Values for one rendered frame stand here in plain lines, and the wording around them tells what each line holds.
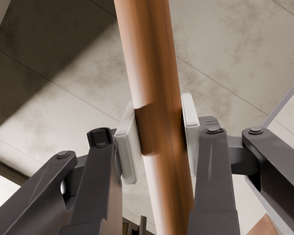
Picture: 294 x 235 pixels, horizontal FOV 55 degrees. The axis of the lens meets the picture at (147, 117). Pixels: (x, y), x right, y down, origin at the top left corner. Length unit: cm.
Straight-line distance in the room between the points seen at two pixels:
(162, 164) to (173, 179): 1
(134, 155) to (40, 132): 427
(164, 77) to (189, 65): 372
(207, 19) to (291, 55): 120
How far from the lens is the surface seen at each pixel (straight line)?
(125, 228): 211
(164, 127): 17
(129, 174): 15
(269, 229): 236
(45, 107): 427
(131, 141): 15
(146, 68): 16
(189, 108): 17
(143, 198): 457
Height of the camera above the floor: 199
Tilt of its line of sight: 7 degrees down
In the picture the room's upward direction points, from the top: 59 degrees counter-clockwise
